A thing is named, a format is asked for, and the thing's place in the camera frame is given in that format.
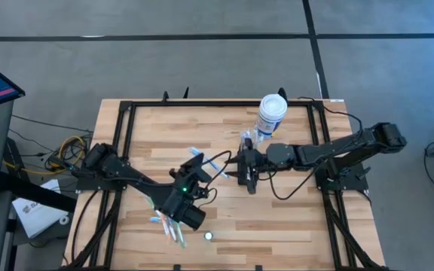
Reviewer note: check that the blue white packaged toothbrush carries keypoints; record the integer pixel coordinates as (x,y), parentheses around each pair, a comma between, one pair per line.
(195,151)

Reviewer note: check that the black table clamp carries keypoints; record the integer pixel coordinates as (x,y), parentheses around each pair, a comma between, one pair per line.
(283,91)

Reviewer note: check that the black fin bracket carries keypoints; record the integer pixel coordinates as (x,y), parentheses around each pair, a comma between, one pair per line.
(165,96)
(186,93)

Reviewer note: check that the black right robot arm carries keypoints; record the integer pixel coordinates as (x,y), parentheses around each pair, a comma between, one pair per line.
(326,154)

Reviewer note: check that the white blue wipes canister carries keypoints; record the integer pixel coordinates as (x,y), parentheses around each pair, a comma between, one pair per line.
(273,109)

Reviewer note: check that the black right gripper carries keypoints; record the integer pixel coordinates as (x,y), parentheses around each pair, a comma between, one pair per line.
(256,162)

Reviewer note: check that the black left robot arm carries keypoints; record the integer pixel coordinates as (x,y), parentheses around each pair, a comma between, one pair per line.
(141,183)

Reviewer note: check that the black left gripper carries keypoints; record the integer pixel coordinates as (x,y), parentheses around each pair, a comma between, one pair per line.
(188,184)

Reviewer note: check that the purple orange packaged toothbrush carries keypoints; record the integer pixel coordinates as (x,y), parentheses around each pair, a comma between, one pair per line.
(167,230)

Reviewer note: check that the small white tape roll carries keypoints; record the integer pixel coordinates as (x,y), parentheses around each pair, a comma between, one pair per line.
(61,220)

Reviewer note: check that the white printed booklet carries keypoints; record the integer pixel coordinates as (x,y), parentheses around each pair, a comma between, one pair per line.
(36,214)

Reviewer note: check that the black desk foot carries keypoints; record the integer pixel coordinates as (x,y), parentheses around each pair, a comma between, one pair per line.
(32,192)

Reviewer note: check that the black edge bracket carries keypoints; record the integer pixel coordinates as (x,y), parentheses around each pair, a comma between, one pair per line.
(176,268)
(258,268)

